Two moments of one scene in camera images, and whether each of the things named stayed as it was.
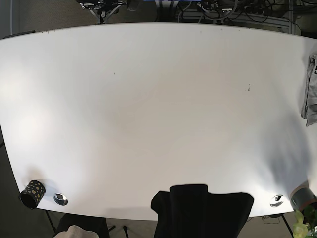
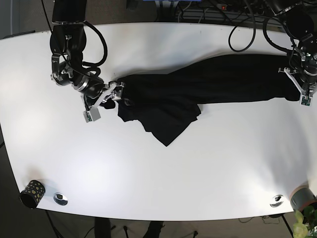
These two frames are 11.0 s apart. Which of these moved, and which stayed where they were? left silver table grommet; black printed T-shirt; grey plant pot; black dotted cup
Moved: black printed T-shirt
Stayed: black dotted cup; left silver table grommet; grey plant pot
